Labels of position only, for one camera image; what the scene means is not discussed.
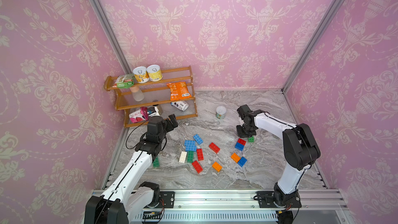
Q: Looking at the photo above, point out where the red small lego brick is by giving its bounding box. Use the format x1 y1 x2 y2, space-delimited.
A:
237 139 246 146

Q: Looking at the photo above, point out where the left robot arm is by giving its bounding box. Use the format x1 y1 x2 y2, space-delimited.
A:
84 114 178 224

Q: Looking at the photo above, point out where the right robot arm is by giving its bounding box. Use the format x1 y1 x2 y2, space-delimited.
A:
236 105 321 208

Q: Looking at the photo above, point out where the green lego brick left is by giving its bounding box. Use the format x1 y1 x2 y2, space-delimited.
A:
152 157 160 168

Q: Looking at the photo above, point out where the white lego brick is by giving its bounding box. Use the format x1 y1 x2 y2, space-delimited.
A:
178 151 188 163

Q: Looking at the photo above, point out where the orange lego brick right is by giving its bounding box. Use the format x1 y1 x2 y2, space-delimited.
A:
231 153 241 163

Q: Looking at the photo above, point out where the orange lego brick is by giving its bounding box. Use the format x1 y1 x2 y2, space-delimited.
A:
212 162 222 172
231 153 241 163

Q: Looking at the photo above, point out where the light blue large lego brick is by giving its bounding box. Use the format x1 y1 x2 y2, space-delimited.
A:
184 140 197 151

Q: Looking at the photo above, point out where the blue lego brick front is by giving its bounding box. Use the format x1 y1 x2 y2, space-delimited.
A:
237 157 247 167

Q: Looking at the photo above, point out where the green lego brick middle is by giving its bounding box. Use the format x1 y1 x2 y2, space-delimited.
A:
187 151 195 163

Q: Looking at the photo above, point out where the light blue small lego brick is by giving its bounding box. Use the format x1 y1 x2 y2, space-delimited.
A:
193 134 203 145

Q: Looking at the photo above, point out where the red lego brick upright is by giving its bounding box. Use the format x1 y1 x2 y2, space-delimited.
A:
197 148 204 161

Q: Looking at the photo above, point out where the red lego brick front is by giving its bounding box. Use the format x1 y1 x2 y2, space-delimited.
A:
192 161 203 174

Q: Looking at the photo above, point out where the orange lego brick front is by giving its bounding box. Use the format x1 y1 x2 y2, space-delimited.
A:
212 162 222 172

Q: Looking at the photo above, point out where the brown spice jar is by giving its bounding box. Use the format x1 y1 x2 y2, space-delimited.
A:
153 104 163 115

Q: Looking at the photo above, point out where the white blueberry yogurt bottle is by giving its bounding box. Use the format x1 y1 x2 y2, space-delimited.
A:
171 101 189 112

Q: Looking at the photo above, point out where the pink strawberry drink cup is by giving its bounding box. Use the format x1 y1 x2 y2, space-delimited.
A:
129 107 149 123

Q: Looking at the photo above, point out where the small green white-lid cup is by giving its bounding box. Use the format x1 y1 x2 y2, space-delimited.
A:
216 106 227 119

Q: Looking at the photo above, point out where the wooden three-tier shelf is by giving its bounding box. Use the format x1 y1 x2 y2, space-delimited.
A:
104 66 198 128

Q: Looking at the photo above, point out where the orange chips bag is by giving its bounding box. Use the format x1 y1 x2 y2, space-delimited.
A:
167 82 191 101

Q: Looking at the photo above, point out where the yellow-label white can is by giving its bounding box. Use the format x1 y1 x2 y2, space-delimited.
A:
147 64 163 82

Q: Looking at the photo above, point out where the orange-label white can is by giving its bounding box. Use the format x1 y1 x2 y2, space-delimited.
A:
133 66 150 84

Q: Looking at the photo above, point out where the green snack packet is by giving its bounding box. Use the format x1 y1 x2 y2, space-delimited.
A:
112 74 135 89

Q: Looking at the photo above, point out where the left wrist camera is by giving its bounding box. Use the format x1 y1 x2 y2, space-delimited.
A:
147 106 160 117

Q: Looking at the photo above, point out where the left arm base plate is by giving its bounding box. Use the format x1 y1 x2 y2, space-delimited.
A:
147 191 175 208

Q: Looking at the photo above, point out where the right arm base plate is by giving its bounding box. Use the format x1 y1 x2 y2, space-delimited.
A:
253 191 302 208

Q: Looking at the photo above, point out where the aluminium mounting rail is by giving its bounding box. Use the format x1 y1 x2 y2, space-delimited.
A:
131 189 354 224

